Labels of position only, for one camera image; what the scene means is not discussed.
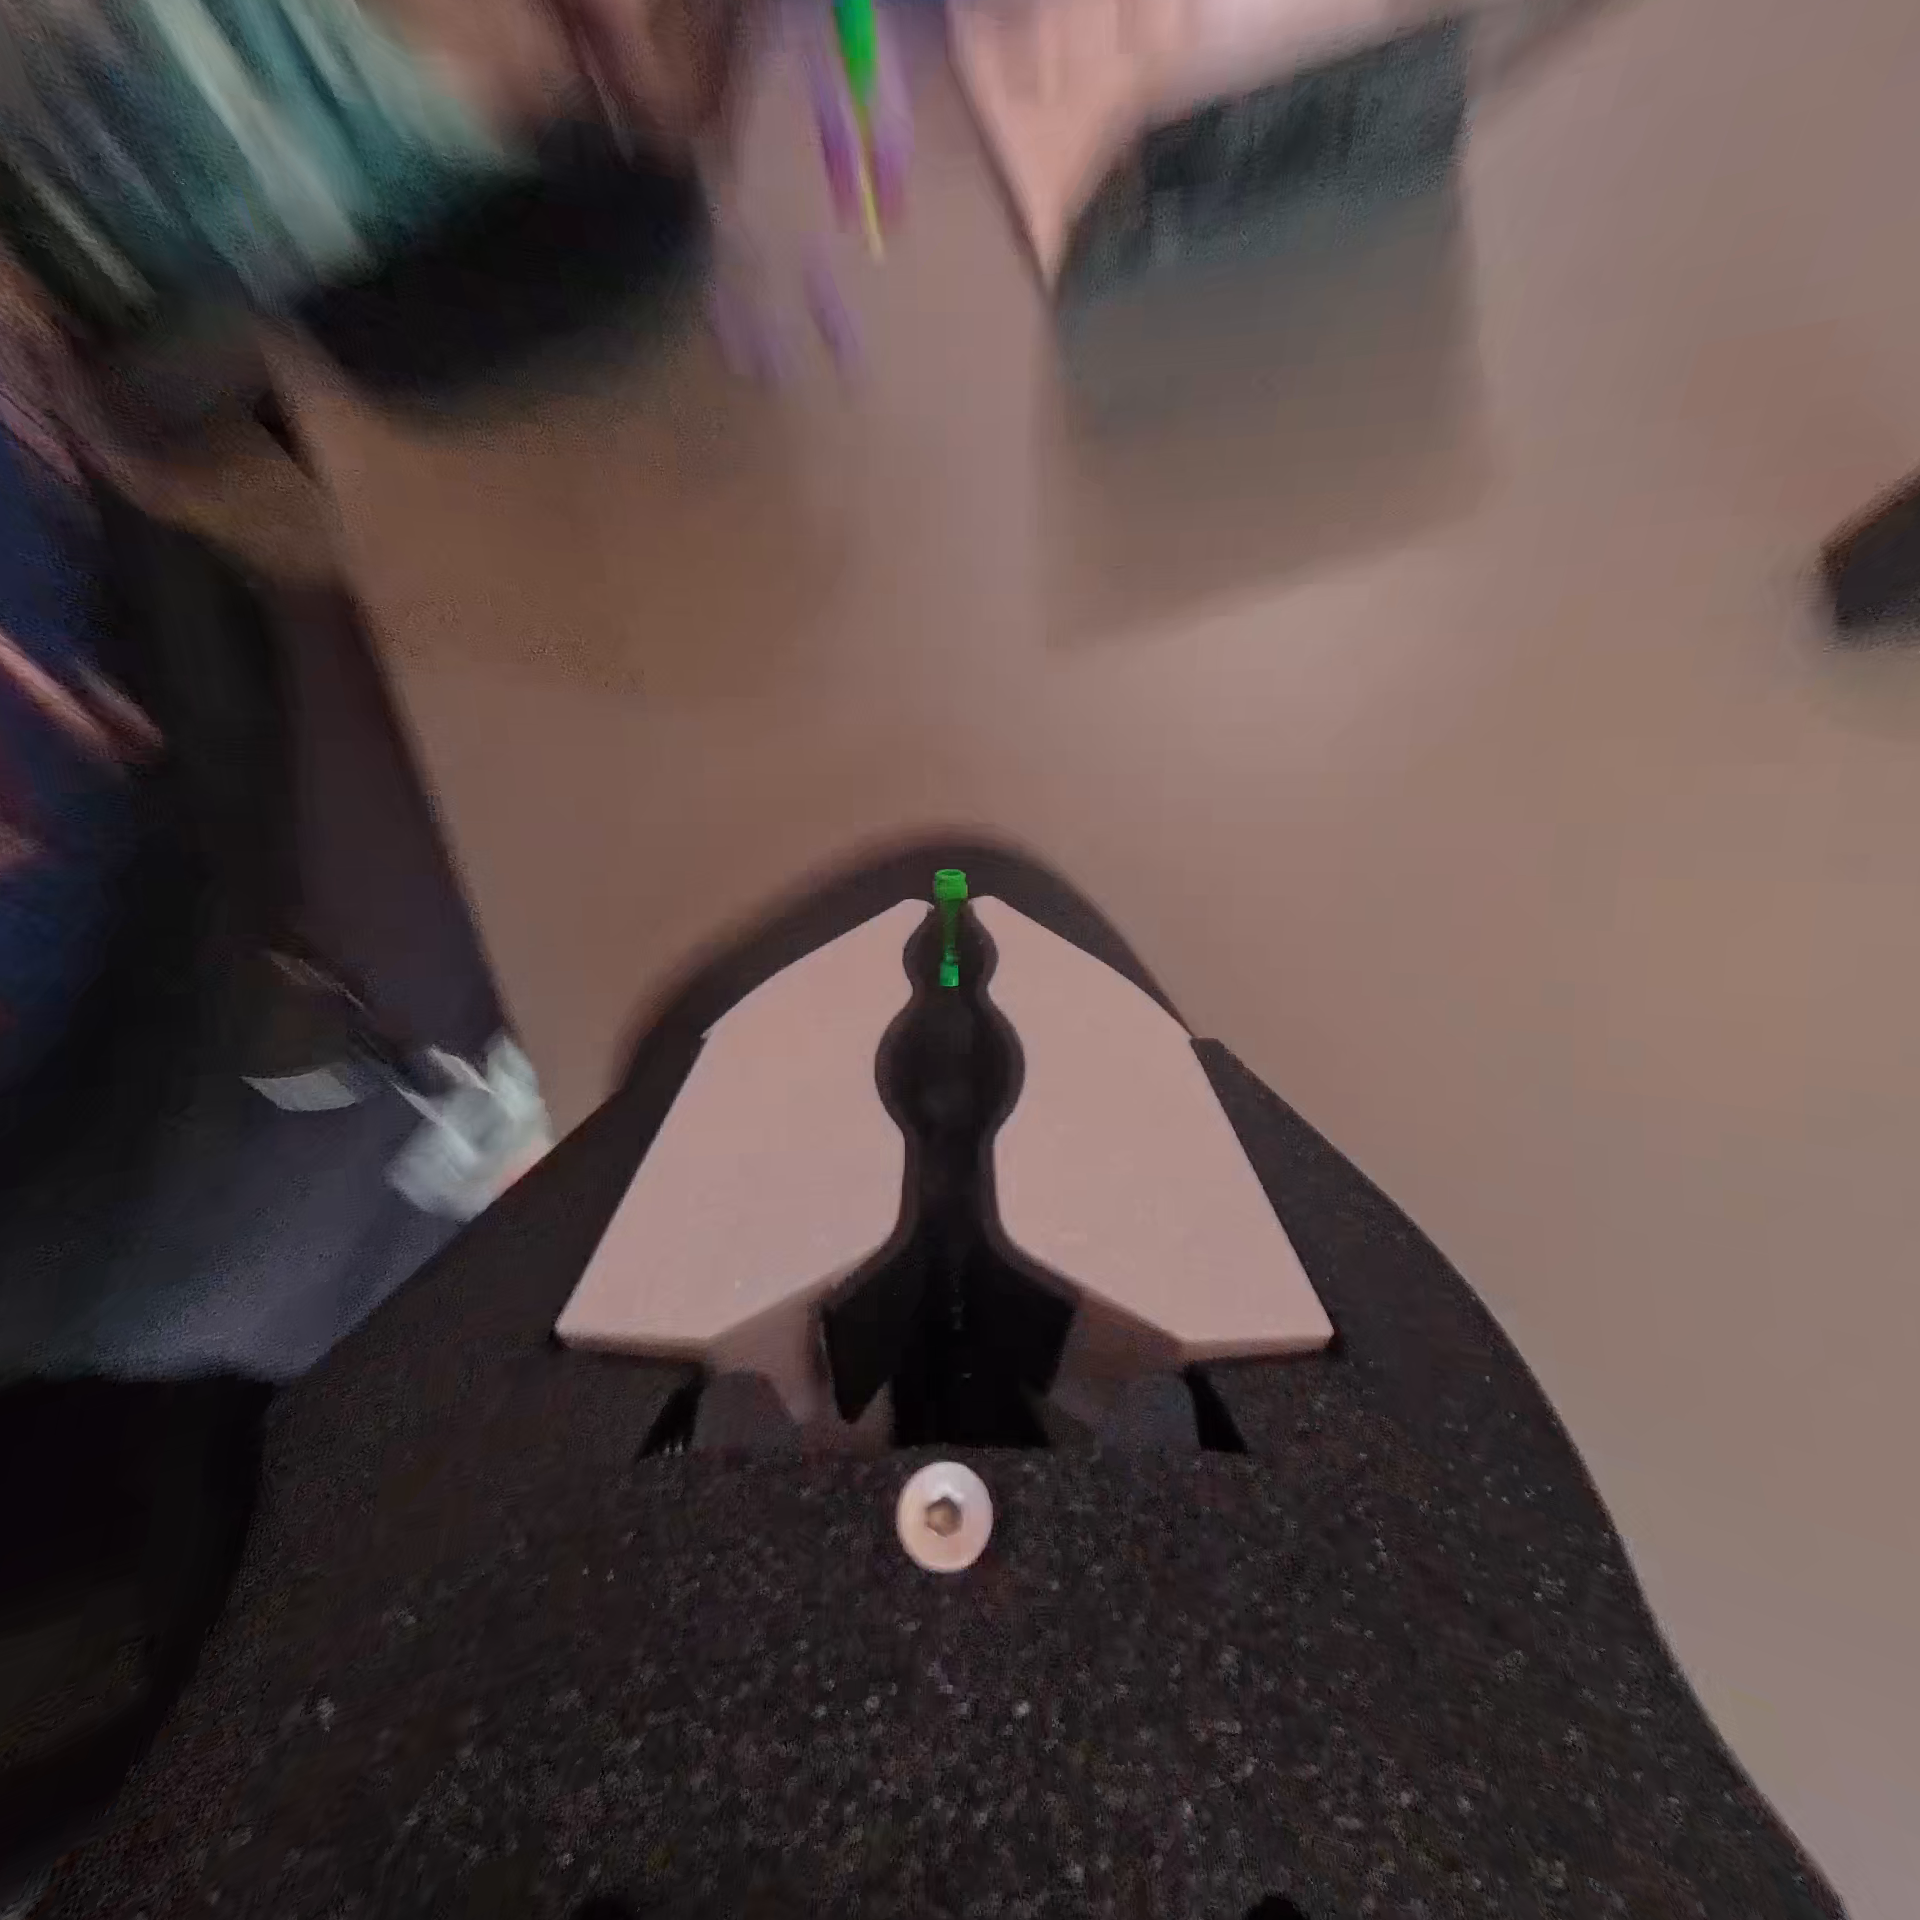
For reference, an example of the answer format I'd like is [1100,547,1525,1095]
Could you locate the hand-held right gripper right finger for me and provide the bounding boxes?
[966,901,1336,1412]

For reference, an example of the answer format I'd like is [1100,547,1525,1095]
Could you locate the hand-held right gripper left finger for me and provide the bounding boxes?
[556,901,955,1412]

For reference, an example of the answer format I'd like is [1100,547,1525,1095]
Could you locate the black square frame brick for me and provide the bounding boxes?
[1821,480,1920,640]

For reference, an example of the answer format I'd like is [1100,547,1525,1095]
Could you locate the white instruction booklet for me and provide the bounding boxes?
[947,0,1594,302]

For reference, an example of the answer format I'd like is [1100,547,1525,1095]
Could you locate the person's left forearm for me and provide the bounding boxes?
[0,0,496,302]

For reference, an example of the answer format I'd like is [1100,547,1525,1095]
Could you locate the grey desk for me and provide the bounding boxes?
[271,0,1920,1920]

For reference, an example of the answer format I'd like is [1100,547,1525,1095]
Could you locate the person's dark clothing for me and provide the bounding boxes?
[0,272,558,1801]

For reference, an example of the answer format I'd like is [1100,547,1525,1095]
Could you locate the black mesh cushion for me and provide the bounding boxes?
[302,121,723,407]

